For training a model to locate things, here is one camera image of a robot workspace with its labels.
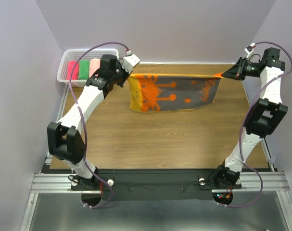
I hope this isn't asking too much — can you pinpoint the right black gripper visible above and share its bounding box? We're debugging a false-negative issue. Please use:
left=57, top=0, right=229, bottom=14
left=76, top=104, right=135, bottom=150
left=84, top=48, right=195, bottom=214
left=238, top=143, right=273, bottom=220
left=221, top=56, right=261, bottom=80

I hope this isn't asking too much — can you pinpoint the orange towel with blue spots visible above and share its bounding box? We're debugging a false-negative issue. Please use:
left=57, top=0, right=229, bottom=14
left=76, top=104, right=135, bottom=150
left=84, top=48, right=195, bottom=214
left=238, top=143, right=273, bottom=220
left=128, top=73, right=222, bottom=113

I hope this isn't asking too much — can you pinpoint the pink microfiber towel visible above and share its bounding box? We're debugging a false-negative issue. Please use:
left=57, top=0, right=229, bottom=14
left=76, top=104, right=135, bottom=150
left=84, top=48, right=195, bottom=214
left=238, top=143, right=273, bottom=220
left=66, top=61, right=79, bottom=80

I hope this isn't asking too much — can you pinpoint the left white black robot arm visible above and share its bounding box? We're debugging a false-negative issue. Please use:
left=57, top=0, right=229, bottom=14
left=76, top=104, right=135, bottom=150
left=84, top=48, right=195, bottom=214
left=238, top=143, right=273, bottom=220
left=47, top=54, right=140, bottom=190

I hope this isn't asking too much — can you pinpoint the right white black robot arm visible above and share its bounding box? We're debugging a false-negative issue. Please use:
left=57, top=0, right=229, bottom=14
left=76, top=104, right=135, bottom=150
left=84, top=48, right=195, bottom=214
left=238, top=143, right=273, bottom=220
left=213, top=46, right=288, bottom=188

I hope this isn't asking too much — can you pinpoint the light pink rolled towel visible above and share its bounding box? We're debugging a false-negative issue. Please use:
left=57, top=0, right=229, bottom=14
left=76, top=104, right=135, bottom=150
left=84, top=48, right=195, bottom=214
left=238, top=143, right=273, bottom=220
left=89, top=58, right=100, bottom=77

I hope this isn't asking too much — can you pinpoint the green rolled towel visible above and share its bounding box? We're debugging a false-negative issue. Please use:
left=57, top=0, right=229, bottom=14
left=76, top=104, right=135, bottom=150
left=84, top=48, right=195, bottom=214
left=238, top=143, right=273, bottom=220
left=78, top=60, right=90, bottom=80

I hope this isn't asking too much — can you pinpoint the white plastic basket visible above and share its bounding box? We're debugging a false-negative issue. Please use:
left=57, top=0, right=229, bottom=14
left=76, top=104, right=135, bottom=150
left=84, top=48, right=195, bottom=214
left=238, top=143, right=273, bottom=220
left=57, top=49, right=119, bottom=88

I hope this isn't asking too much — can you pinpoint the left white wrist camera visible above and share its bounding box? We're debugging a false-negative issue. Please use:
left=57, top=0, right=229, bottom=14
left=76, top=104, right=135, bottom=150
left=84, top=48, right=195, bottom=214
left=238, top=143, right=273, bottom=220
left=122, top=50, right=140, bottom=74

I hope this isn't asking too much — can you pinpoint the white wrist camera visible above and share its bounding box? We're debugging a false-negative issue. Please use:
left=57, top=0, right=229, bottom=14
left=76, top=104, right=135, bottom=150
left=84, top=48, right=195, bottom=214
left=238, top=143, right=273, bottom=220
left=122, top=50, right=140, bottom=74
left=244, top=43, right=256, bottom=59

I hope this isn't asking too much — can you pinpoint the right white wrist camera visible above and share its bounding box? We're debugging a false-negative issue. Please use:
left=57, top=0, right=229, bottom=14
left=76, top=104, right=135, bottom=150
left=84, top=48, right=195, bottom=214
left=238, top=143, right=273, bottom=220
left=244, top=43, right=256, bottom=59

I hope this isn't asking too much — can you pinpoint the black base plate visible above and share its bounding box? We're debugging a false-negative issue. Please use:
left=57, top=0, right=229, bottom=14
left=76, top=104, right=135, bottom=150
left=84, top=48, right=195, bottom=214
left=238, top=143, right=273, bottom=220
left=32, top=169, right=285, bottom=203

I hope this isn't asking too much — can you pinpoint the aluminium frame rail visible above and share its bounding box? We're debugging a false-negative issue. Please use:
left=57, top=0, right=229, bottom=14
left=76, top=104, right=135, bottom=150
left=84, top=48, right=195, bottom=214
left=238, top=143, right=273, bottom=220
left=31, top=170, right=290, bottom=193

